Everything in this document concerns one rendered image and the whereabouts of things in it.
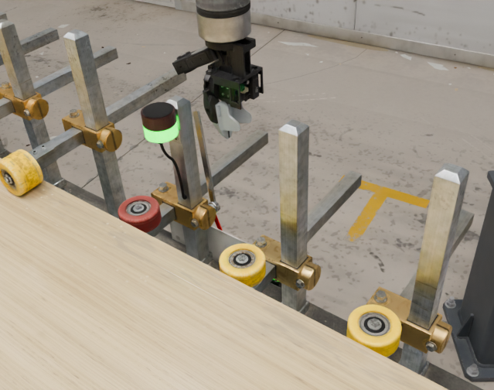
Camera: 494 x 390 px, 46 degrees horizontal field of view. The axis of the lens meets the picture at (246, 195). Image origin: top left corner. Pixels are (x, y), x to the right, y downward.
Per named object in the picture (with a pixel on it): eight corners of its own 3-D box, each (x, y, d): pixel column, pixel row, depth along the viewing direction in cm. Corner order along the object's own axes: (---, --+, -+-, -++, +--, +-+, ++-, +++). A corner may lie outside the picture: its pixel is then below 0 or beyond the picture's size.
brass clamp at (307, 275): (264, 250, 118) (264, 231, 115) (322, 278, 112) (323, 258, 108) (246, 268, 114) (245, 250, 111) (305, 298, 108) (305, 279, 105)
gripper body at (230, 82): (239, 114, 103) (235, 49, 95) (202, 101, 107) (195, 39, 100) (264, 95, 107) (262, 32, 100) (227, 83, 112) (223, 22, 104)
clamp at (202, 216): (169, 199, 128) (166, 180, 125) (217, 221, 122) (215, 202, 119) (151, 213, 125) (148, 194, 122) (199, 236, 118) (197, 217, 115)
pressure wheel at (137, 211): (147, 230, 124) (137, 188, 117) (175, 245, 120) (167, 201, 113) (119, 253, 119) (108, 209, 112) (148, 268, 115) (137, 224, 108)
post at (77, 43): (120, 213, 144) (75, 26, 114) (131, 219, 143) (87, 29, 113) (110, 221, 142) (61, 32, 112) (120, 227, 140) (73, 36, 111)
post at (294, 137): (291, 315, 122) (290, 114, 92) (305, 322, 121) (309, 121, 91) (282, 326, 120) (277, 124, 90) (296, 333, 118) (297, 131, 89)
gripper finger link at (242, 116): (247, 145, 112) (244, 101, 106) (223, 135, 115) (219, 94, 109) (257, 137, 114) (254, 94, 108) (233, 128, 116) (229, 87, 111)
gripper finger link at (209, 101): (212, 127, 108) (207, 84, 103) (206, 124, 109) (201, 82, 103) (228, 116, 111) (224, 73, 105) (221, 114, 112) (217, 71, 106)
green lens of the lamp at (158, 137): (161, 121, 108) (158, 111, 107) (185, 131, 105) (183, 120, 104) (137, 136, 104) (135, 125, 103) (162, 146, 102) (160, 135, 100)
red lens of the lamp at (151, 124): (158, 109, 107) (157, 98, 105) (183, 118, 104) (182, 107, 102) (135, 124, 103) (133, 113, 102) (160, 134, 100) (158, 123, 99)
